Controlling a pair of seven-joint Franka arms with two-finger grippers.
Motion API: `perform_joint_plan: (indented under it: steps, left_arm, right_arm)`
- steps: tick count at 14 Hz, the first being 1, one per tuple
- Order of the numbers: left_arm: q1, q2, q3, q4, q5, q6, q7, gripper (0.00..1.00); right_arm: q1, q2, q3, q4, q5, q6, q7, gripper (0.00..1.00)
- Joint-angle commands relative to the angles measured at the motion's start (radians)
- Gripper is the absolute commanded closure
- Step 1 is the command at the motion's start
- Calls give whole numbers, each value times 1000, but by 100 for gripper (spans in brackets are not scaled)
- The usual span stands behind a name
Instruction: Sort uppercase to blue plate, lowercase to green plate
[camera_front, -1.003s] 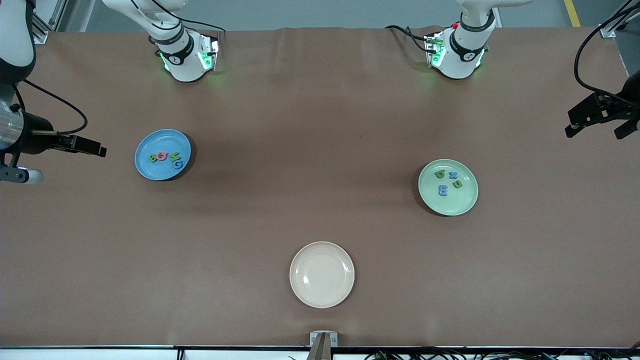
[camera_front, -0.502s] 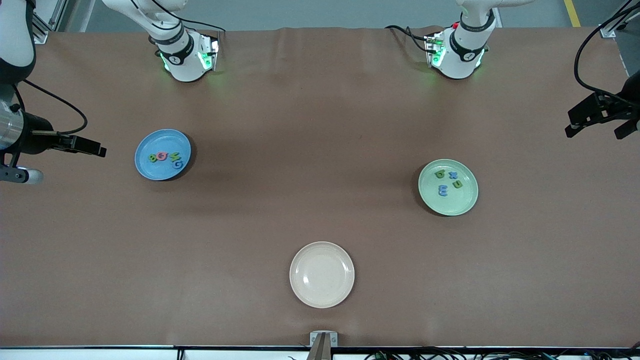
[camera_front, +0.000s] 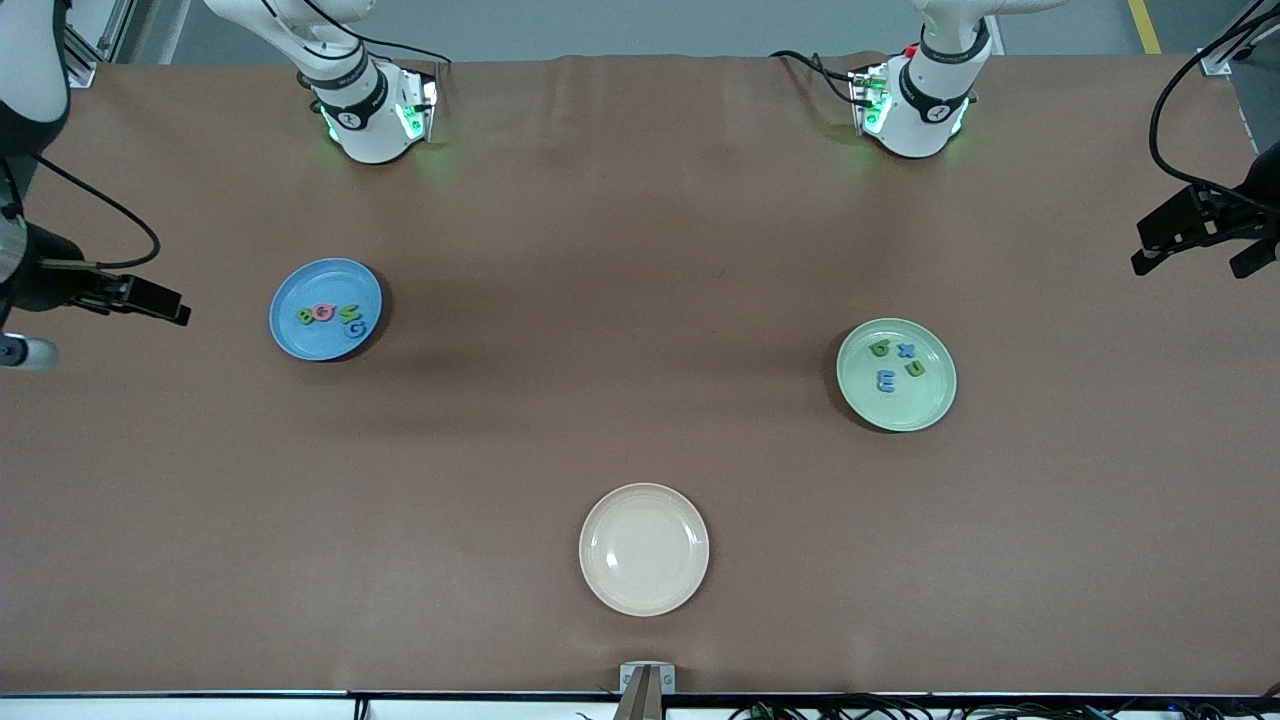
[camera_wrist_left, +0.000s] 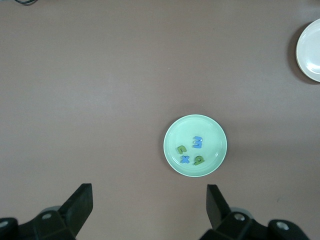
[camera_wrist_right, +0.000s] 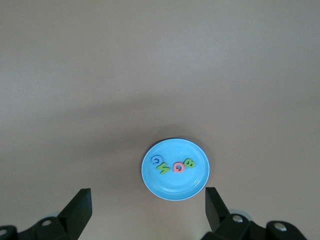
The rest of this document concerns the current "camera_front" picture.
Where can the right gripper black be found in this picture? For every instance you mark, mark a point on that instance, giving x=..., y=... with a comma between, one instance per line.
x=47, y=277

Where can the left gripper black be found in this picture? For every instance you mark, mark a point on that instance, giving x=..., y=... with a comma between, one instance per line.
x=1262, y=192

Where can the red foam letter G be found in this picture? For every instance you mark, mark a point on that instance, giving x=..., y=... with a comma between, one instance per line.
x=318, y=313

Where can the blue foam letter G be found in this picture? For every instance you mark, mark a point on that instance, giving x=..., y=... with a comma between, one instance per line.
x=353, y=332

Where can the blue foam letter m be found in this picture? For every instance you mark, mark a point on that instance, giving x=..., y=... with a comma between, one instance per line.
x=880, y=381

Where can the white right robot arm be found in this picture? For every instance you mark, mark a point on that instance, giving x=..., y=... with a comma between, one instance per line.
x=350, y=100

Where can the blue round plate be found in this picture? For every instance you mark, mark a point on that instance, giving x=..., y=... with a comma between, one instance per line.
x=300, y=285

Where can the green round plate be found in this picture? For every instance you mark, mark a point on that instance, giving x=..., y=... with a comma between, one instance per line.
x=920, y=405

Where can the beige round plate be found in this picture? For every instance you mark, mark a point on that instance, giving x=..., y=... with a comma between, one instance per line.
x=645, y=550

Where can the brown table mat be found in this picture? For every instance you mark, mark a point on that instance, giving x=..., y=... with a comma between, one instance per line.
x=400, y=500

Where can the base connector box green light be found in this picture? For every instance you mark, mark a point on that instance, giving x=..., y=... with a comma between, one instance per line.
x=415, y=105
x=870, y=100

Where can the grey metal camera bracket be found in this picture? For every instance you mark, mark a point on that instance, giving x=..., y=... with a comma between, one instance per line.
x=630, y=680

